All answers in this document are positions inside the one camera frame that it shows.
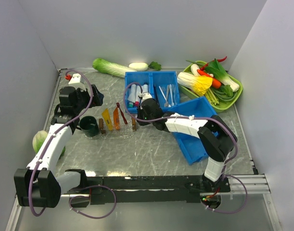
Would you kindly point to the small green cabbage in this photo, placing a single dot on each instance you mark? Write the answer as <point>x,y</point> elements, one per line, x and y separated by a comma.
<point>38,140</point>

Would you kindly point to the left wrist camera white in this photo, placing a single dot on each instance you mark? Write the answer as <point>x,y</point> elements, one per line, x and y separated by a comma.
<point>76,81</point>

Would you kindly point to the white toothpaste tube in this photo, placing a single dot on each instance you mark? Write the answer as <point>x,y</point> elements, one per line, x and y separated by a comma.
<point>132,93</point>

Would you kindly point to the white toothbrush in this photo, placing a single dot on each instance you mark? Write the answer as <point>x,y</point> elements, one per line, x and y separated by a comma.
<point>167,97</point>

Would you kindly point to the orange toothpaste tube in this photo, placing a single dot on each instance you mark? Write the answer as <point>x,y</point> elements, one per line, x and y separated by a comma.
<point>116,119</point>

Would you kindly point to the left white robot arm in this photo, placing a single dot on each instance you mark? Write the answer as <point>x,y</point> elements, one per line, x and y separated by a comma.
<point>36,185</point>

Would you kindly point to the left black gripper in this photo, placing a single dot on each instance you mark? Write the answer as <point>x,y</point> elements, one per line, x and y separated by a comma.
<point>97,98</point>

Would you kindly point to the blue toiletry double bin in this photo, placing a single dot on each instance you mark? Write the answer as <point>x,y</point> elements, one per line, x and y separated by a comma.
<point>148,81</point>

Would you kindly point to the bok choy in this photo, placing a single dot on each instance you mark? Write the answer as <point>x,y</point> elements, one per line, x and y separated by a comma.
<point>221,75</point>

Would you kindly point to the long green napa cabbage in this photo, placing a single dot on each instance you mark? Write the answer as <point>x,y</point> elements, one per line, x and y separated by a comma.
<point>106,67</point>

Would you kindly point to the yellow white cabbage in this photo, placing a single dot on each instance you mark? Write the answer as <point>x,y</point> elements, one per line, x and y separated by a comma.
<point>198,84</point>

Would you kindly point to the orange carrot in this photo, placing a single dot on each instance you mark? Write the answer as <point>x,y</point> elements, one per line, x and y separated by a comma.
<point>215,83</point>

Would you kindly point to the red toothbrush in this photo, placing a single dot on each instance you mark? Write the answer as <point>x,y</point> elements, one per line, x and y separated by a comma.
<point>121,112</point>

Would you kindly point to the green beans bundle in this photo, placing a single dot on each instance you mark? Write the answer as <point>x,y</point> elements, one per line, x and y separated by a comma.
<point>215,97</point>

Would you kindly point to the white radish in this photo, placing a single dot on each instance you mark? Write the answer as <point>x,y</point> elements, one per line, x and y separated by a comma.
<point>139,66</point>

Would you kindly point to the dark green mug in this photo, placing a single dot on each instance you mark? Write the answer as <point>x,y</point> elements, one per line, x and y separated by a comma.
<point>89,126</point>

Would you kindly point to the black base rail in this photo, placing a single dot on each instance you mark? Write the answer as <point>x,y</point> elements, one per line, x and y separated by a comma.
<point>138,189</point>

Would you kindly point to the red chili pepper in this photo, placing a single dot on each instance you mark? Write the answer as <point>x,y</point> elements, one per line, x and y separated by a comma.
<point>211,63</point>

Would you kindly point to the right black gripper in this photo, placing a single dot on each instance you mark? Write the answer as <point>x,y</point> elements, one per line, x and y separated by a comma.
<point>140,111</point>

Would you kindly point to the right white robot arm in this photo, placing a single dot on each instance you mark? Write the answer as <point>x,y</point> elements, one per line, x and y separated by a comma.
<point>196,119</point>

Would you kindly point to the yellow toothpaste tube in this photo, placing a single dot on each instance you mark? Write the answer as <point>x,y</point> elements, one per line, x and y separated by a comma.
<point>107,119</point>

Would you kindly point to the green vegetable tray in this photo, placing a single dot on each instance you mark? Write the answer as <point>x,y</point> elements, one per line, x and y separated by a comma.
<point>224,88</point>

